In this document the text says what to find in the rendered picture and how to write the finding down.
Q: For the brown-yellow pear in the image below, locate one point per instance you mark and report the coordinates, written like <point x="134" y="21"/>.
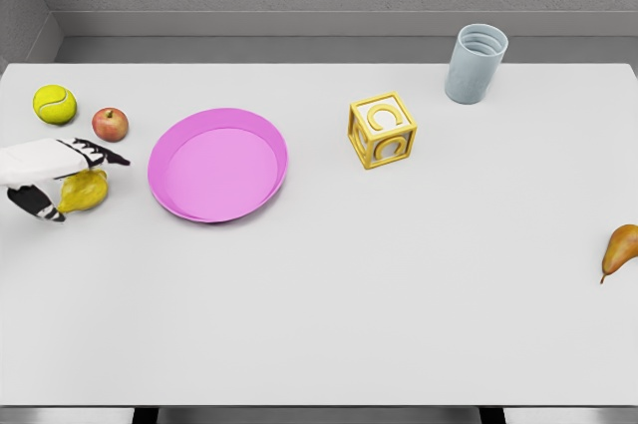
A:
<point x="620" y="249"/>

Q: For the red apple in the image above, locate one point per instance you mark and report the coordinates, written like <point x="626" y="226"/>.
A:
<point x="110" y="125"/>

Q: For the pink round plate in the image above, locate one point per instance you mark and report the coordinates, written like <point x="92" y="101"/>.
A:
<point x="219" y="167"/>

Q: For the light blue-grey cup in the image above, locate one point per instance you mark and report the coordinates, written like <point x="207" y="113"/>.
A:
<point x="473" y="67"/>

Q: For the yellow-green tennis ball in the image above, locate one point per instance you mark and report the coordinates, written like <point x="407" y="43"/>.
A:
<point x="55" y="104"/>

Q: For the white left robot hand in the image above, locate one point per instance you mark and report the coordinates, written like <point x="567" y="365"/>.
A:
<point x="42" y="159"/>

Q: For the yellow letter block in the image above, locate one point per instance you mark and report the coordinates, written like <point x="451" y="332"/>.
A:
<point x="383" y="130"/>

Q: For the yellow lemon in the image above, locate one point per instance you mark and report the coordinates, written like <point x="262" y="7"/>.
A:
<point x="86" y="193"/>

